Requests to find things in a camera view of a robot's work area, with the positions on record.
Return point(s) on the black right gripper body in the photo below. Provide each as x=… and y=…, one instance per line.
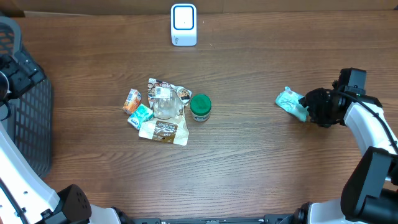
x=320, y=107

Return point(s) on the green lid spice jar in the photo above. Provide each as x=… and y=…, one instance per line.
x=200, y=107

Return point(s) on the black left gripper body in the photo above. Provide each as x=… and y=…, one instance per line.
x=17, y=79

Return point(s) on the orange tissue pack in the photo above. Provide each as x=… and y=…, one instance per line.
x=132, y=102

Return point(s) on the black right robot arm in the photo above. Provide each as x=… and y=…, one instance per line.
x=364, y=198

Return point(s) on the white barcode scanner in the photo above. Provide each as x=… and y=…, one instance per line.
x=183, y=25

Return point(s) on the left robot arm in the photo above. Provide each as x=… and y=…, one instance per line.
x=26, y=198

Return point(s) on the brown white snack bag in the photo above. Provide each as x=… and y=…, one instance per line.
x=167, y=102

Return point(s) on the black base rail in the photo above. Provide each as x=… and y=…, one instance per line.
x=267, y=219

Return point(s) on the grey plastic mesh basket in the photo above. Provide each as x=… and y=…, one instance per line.
x=28, y=119

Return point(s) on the cream green packet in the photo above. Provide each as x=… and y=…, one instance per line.
x=141, y=115

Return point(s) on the mint green wipe packet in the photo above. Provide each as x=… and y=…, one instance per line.
x=288, y=100

